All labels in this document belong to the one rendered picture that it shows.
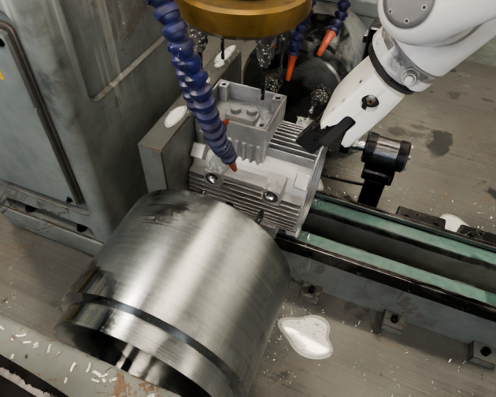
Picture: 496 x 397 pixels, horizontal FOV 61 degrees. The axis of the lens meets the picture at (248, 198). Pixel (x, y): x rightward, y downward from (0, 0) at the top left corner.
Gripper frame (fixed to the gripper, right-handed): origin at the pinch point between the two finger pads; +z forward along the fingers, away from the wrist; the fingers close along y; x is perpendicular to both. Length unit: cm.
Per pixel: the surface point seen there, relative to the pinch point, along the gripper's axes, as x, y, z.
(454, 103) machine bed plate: -43, 76, 18
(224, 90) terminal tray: 13.7, 9.1, 11.4
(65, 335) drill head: 11.5, -34.7, 16.2
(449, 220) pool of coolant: -44, 28, 17
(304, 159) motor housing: -2.4, 2.3, 6.3
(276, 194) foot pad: -2.0, -3.7, 10.1
